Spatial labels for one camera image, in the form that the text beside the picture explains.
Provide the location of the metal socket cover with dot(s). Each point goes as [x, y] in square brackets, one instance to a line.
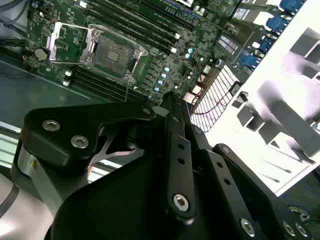
[53, 42]

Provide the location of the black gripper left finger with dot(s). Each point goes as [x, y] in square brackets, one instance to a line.
[62, 122]

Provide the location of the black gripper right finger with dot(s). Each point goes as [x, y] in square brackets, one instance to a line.
[223, 173]

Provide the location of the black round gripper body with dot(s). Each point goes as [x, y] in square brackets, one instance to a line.
[120, 207]

